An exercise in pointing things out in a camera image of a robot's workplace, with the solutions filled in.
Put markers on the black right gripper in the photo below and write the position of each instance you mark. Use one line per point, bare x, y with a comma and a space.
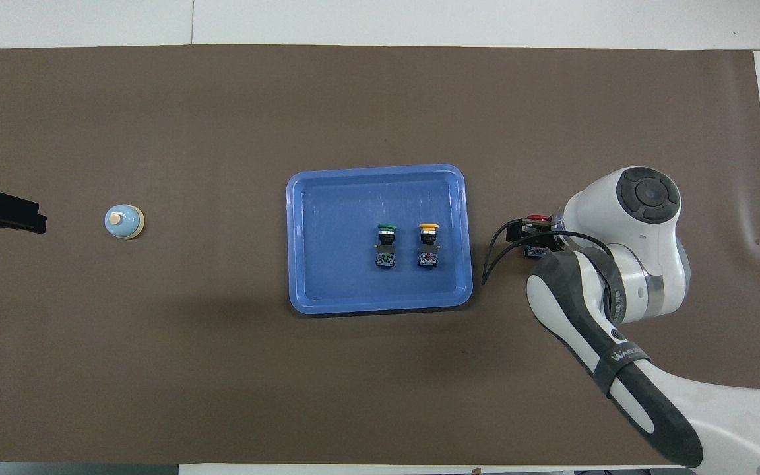
545, 234

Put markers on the light blue desk bell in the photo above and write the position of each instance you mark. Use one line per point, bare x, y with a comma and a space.
126, 223

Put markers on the yellow push button switch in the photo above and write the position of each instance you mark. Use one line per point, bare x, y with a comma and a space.
428, 227

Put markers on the red push button switch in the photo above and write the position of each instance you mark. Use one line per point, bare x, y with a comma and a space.
537, 218

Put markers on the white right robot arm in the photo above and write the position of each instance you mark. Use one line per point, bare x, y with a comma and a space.
594, 204

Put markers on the brown table mat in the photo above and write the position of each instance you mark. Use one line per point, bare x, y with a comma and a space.
221, 369

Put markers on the blue plastic tray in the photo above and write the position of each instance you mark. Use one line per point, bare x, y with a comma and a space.
334, 244

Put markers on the green push button switch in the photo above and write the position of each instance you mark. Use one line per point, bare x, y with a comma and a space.
386, 227

